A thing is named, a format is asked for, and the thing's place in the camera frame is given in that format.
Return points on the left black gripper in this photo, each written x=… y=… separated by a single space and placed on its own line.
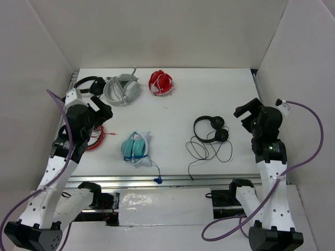
x=103 y=114

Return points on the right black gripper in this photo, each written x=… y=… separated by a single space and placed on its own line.
x=255 y=106

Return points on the black wired headphones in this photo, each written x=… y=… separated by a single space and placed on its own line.
x=205 y=149

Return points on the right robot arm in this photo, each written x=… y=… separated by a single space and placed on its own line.
x=272 y=227

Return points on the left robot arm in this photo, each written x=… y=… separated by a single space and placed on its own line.
x=41 y=225

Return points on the red black headphones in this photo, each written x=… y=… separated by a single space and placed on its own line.
x=95 y=141

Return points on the black headphones at back left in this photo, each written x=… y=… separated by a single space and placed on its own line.
x=96 y=88

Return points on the grey white headphones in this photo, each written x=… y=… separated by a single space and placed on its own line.
x=122 y=90

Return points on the teal white headphones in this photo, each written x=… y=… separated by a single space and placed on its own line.
x=135 y=150

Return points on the red wrapped headphones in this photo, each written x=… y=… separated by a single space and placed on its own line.
x=160 y=83

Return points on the white foil-covered panel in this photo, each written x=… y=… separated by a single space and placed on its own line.
x=153 y=207

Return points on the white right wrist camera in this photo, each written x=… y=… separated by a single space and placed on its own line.
x=283 y=107

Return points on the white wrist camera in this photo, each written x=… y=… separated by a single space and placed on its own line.
x=283 y=107
x=73 y=97

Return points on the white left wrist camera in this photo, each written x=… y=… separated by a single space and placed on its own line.
x=73 y=97

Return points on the aluminium rail frame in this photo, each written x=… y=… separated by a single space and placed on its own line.
x=165 y=181

